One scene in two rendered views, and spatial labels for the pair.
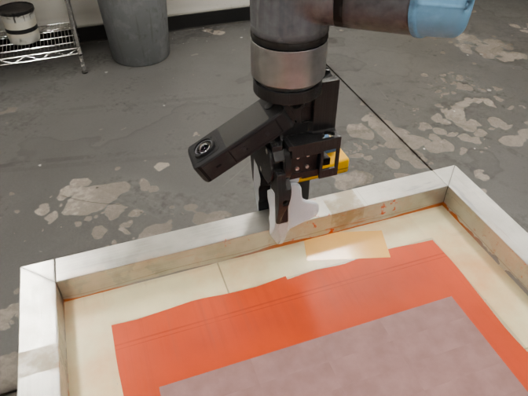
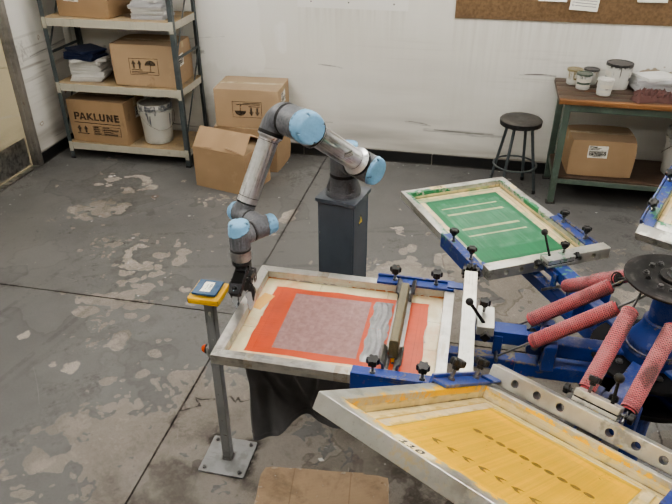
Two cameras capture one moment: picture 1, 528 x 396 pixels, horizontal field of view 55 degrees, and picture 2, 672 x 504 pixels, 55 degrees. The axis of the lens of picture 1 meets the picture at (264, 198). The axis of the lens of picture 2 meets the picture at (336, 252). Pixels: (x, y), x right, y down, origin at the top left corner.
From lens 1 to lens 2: 200 cm
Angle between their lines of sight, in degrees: 48
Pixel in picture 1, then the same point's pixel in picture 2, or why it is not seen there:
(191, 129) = not seen: outside the picture
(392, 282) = (282, 299)
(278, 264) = (255, 315)
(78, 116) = not seen: outside the picture
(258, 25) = (239, 249)
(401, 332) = (297, 305)
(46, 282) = (222, 350)
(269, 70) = (244, 258)
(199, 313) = (256, 334)
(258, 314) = (267, 324)
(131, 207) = not seen: outside the picture
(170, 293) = (244, 337)
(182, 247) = (236, 323)
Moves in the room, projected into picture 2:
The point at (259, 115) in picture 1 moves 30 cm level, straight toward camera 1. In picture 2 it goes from (241, 272) to (311, 296)
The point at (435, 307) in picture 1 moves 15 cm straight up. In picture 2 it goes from (296, 297) to (295, 264)
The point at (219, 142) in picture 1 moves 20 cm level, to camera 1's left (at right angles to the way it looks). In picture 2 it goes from (237, 284) to (199, 313)
